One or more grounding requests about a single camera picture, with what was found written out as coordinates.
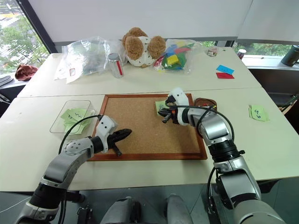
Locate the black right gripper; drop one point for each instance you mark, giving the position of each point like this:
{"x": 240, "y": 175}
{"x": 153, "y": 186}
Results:
{"x": 171, "y": 114}

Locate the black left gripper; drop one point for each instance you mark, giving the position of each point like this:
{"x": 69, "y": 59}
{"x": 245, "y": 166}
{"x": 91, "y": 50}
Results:
{"x": 114, "y": 139}

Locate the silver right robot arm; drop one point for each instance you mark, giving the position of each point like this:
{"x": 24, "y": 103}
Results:
{"x": 224, "y": 144}

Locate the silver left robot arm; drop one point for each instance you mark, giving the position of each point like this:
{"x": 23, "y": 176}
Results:
{"x": 63, "y": 163}

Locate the green sticky note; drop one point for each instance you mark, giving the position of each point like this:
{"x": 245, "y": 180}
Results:
{"x": 160, "y": 105}

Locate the brown oval tray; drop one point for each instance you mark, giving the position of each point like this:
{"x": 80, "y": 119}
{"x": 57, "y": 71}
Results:
{"x": 205, "y": 102}

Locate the plain green note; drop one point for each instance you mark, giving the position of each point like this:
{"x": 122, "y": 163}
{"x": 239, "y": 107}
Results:
{"x": 77, "y": 128}

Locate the green note with scribble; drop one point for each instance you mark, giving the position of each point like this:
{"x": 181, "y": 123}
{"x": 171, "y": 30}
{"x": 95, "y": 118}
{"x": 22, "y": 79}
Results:
{"x": 73, "y": 114}

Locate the clear plastic box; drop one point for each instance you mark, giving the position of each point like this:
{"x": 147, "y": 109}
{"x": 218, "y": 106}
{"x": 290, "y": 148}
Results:
{"x": 70, "y": 116}

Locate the red paper note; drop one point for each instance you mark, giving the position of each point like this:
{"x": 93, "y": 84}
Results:
{"x": 224, "y": 75}

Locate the blue paper note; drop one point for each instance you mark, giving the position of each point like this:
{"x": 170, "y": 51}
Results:
{"x": 224, "y": 68}

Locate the green sticky note pad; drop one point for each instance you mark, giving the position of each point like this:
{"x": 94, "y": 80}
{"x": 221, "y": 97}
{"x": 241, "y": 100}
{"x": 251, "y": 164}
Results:
{"x": 257, "y": 113}

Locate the bag of coloured blocks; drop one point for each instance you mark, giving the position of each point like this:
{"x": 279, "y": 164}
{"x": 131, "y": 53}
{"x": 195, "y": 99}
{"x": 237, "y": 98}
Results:
{"x": 175, "y": 57}

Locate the grey rounded shape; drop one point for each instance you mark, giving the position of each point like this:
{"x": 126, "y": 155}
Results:
{"x": 178, "y": 210}
{"x": 121, "y": 211}

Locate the clear jar with red label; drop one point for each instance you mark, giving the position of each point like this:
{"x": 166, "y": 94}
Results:
{"x": 115, "y": 66}

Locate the brown and white teddy bear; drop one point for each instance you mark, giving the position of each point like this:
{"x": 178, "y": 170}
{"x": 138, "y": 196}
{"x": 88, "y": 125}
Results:
{"x": 140, "y": 46}

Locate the small clear jar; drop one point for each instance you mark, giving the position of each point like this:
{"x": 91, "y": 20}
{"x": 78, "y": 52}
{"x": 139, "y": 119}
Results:
{"x": 212, "y": 51}

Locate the large clear plastic bag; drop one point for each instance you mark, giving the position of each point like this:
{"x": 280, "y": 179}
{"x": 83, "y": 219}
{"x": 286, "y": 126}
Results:
{"x": 86, "y": 56}

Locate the paper cup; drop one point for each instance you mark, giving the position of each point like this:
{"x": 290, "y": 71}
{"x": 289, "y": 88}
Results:
{"x": 241, "y": 53}

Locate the dark red cloth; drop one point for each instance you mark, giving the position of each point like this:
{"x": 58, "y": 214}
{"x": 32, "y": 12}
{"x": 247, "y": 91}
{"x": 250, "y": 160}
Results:
{"x": 25, "y": 72}

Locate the dark green mug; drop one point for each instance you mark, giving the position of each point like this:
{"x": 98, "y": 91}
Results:
{"x": 290, "y": 56}

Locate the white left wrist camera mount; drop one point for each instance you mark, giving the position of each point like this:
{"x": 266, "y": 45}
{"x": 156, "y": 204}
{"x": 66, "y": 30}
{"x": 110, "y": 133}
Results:
{"x": 105, "y": 127}

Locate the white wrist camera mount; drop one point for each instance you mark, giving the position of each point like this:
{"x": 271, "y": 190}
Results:
{"x": 105, "y": 127}
{"x": 181, "y": 98}

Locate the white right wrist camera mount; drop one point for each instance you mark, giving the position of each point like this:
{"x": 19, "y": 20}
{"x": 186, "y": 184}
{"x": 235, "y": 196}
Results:
{"x": 181, "y": 98}

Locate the cork board with wooden frame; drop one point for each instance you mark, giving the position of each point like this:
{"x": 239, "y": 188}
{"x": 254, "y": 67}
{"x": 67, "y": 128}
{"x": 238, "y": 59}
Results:
{"x": 140, "y": 121}

